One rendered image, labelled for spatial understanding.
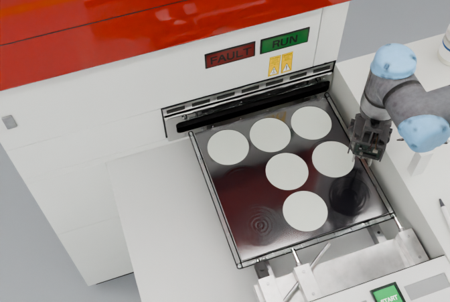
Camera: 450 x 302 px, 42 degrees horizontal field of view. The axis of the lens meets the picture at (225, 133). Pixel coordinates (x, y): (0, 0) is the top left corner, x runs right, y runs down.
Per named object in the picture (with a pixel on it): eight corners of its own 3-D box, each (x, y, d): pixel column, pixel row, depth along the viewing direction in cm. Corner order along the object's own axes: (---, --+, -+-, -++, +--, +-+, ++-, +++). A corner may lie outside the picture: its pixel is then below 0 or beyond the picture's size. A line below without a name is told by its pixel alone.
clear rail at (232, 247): (187, 134, 144) (187, 130, 143) (193, 132, 144) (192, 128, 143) (237, 271, 124) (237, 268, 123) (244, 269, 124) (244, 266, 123)
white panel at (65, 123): (24, 176, 146) (-38, 73, 112) (325, 91, 159) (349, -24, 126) (25, 187, 144) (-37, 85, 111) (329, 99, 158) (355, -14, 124)
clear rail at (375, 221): (235, 265, 125) (235, 262, 124) (394, 213, 131) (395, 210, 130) (237, 271, 124) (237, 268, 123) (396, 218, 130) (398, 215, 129)
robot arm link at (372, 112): (367, 74, 115) (409, 84, 113) (363, 88, 119) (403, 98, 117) (359, 104, 111) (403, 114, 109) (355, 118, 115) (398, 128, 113)
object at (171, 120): (167, 136, 148) (163, 115, 141) (326, 91, 156) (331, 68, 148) (168, 142, 147) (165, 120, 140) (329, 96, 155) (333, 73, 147)
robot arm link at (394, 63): (388, 80, 100) (366, 44, 104) (376, 117, 109) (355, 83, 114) (429, 68, 101) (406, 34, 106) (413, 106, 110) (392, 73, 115)
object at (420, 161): (396, 157, 131) (411, 122, 119) (412, 151, 131) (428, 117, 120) (410, 179, 127) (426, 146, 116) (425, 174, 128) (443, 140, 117)
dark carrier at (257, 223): (195, 134, 143) (194, 132, 143) (324, 97, 149) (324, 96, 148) (242, 261, 125) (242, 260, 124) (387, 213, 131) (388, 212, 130)
